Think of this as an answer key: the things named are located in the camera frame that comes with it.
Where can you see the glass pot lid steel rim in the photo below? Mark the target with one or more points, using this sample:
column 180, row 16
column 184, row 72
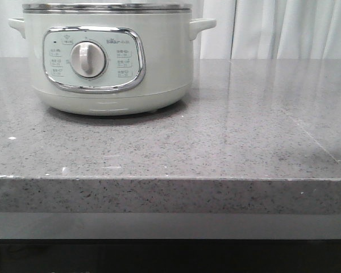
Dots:
column 105, row 7

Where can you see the pale green electric cooking pot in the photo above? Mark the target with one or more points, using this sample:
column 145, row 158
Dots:
column 110, row 64

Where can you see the white curtain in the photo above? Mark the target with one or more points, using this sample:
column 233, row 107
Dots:
column 245, row 29

